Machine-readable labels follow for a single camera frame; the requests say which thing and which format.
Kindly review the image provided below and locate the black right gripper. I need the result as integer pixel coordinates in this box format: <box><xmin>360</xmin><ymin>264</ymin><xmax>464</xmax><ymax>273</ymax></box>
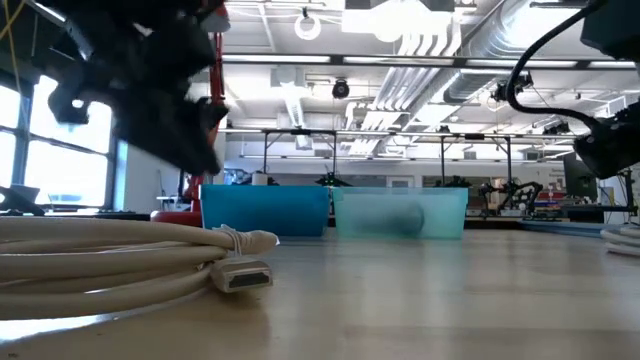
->
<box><xmin>573</xmin><ymin>102</ymin><xmax>640</xmax><ymax>180</ymax></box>

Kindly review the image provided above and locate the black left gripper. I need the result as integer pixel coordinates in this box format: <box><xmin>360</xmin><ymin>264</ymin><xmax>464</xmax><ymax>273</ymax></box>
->
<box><xmin>37</xmin><ymin>0</ymin><xmax>230</xmax><ymax>176</ymax></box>

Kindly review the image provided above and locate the white cable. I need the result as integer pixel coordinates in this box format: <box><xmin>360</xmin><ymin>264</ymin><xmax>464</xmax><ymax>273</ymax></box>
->
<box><xmin>599</xmin><ymin>223</ymin><xmax>640</xmax><ymax>259</ymax></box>
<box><xmin>0</xmin><ymin>215</ymin><xmax>280</xmax><ymax>321</ymax></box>

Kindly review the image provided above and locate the black monitor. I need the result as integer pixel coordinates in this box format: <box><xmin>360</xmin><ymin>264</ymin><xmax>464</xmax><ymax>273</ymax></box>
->
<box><xmin>562</xmin><ymin>152</ymin><xmax>600</xmax><ymax>202</ymax></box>

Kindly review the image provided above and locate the red desk lamp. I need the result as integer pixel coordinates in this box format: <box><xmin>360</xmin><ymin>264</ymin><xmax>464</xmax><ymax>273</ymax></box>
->
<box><xmin>149</xmin><ymin>0</ymin><xmax>232</xmax><ymax>229</ymax></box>

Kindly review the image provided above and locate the blue mat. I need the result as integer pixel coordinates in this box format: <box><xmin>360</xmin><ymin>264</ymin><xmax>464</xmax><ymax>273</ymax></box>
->
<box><xmin>519</xmin><ymin>219</ymin><xmax>606</xmax><ymax>236</ymax></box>

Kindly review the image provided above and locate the blue plastic bin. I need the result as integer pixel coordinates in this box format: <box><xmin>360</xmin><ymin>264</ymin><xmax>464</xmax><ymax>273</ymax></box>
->
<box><xmin>199</xmin><ymin>183</ymin><xmax>332</xmax><ymax>238</ymax></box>

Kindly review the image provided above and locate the large window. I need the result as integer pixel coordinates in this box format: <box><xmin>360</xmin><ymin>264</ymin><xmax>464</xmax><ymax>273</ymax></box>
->
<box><xmin>0</xmin><ymin>74</ymin><xmax>119</xmax><ymax>211</ymax></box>

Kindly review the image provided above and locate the translucent green plastic bin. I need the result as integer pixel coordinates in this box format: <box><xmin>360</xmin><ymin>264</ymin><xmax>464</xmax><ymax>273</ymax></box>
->
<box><xmin>332</xmin><ymin>186</ymin><xmax>470</xmax><ymax>240</ymax></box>

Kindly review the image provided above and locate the black metal rig frame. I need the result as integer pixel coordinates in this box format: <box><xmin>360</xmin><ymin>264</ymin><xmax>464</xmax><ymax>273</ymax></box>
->
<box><xmin>259</xmin><ymin>128</ymin><xmax>339</xmax><ymax>189</ymax></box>
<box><xmin>438</xmin><ymin>132</ymin><xmax>514</xmax><ymax>191</ymax></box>

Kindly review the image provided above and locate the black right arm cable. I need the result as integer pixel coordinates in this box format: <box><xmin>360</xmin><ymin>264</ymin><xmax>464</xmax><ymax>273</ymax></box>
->
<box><xmin>504</xmin><ymin>0</ymin><xmax>609</xmax><ymax>132</ymax></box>

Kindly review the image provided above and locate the white ring lamp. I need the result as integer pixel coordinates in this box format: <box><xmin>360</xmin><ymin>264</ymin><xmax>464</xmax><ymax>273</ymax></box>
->
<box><xmin>293</xmin><ymin>7</ymin><xmax>323</xmax><ymax>42</ymax></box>

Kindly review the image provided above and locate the silver ventilation duct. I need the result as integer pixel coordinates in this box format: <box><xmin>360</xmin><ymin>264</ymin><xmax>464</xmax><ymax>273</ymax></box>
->
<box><xmin>442</xmin><ymin>0</ymin><xmax>551</xmax><ymax>104</ymax></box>

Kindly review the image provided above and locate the ceiling light rail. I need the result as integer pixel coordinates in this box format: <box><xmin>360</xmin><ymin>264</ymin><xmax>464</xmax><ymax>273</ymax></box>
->
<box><xmin>219</xmin><ymin>52</ymin><xmax>640</xmax><ymax>70</ymax></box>

